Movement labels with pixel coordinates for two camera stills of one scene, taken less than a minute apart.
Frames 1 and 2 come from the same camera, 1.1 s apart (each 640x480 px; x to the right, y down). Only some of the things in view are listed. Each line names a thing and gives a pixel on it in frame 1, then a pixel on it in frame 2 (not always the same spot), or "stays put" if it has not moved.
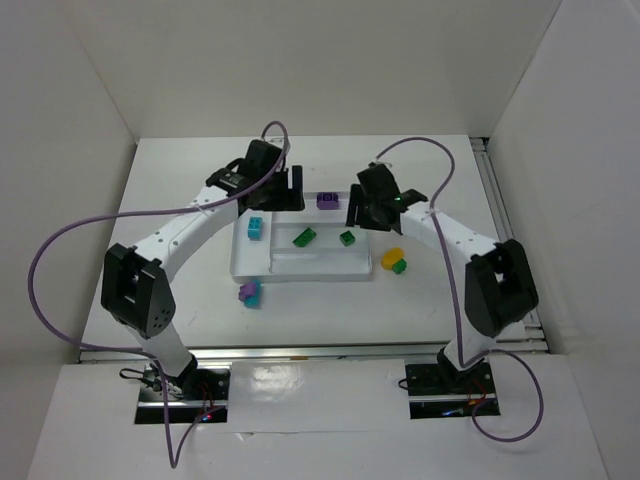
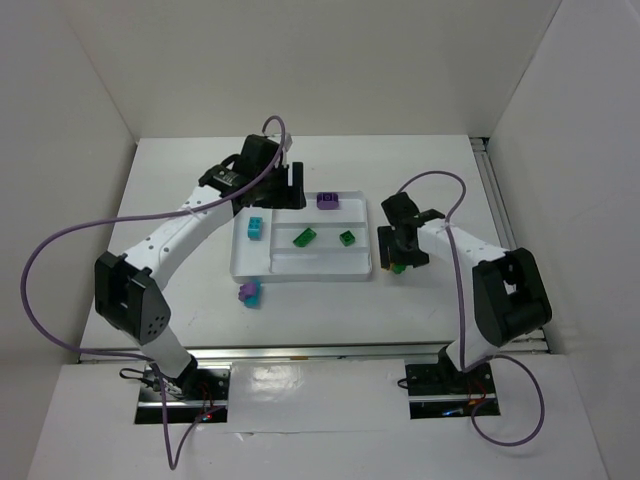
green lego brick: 347,238 stays put
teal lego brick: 255,228 stays put
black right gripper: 361,212 to 400,248
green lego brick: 304,237 stays put
